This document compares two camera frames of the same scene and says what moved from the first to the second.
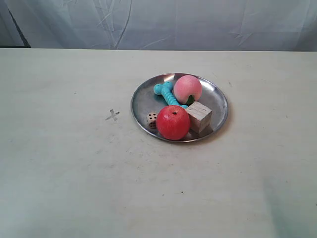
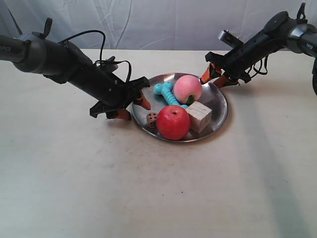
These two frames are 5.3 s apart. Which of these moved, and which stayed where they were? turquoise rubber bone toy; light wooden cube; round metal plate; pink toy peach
Moved: round metal plate
Stayed: turquoise rubber bone toy; pink toy peach; light wooden cube
